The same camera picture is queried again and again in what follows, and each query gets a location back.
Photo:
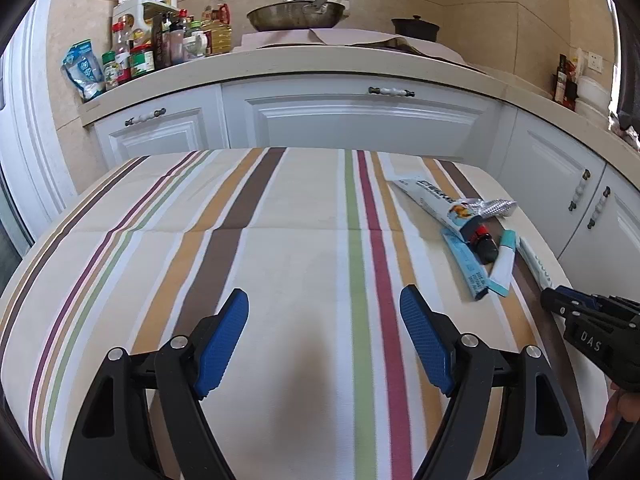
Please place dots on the small white teal tube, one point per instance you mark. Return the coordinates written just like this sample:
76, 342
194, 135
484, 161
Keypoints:
502, 270

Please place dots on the blue white packet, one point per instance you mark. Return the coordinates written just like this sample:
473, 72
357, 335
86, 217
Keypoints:
85, 72

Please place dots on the white door frame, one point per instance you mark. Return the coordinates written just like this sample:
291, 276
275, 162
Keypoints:
30, 110

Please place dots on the white blue toothpaste tube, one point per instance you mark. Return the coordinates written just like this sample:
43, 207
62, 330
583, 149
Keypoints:
432, 200

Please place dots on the white spice rack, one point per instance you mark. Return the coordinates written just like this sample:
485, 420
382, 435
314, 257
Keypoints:
145, 10

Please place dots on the person's right hand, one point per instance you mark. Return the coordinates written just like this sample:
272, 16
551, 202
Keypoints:
616, 415

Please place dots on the yellow cooking oil bottle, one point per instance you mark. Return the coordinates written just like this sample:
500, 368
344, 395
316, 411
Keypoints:
217, 27

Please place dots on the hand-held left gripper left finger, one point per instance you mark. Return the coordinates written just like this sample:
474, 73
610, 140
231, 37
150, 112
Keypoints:
222, 340

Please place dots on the white box with teal print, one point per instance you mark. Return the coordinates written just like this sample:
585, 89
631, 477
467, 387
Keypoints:
535, 262

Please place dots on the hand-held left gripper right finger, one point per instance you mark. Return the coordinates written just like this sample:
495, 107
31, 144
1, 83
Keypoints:
425, 340

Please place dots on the beige stove cover cloth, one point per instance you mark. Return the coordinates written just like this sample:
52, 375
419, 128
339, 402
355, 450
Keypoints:
360, 42

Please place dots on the dark curtain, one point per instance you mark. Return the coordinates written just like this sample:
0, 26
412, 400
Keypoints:
625, 70

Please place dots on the white wall holder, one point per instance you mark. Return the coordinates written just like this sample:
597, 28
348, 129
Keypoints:
580, 62

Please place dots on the cluster of seasoning bottles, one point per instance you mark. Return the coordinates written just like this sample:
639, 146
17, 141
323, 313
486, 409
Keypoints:
150, 50

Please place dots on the light blue long box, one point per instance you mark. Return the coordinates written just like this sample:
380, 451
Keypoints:
467, 270

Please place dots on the crumpled silver foil wrapper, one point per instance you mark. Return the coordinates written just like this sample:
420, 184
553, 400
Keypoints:
496, 207

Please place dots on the white single wall socket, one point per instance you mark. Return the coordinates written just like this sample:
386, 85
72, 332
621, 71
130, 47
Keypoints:
595, 61

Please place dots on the crumpled cloth on sill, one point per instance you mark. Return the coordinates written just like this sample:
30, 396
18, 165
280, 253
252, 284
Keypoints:
627, 132

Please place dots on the white lidded container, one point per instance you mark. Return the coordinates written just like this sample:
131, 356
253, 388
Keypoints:
591, 107
595, 89

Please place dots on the black lidded pot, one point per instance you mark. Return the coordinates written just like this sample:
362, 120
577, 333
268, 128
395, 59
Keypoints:
415, 28

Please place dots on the red black box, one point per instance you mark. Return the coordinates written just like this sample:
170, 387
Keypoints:
571, 95

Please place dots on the striped tablecloth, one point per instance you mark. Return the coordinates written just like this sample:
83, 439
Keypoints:
300, 260

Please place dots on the dark glass sauce bottle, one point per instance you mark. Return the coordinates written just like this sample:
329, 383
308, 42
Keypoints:
561, 80

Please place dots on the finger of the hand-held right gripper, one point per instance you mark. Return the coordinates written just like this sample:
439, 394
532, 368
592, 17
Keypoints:
582, 296
560, 305

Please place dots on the small black red bottle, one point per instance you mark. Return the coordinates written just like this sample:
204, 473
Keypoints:
482, 246

